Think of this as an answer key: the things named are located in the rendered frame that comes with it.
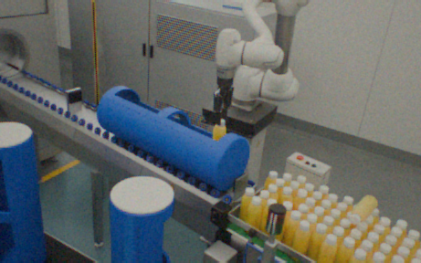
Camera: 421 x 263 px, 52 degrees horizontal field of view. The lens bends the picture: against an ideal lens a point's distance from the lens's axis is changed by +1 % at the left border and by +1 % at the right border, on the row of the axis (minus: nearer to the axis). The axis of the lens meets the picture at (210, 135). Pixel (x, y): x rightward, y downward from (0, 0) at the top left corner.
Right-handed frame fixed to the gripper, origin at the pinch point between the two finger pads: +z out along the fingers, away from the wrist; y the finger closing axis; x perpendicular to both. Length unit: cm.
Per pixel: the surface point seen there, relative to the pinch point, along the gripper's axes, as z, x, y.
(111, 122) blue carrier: 21, -64, 14
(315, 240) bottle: 30, 62, 14
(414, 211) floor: 132, 68, -209
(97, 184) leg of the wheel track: 77, -88, 8
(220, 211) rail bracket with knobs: 31.5, 21.3, 23.9
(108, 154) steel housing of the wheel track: 44, -69, 13
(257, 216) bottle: 31.1, 35.5, 16.1
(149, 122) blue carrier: 12.9, -37.4, 11.1
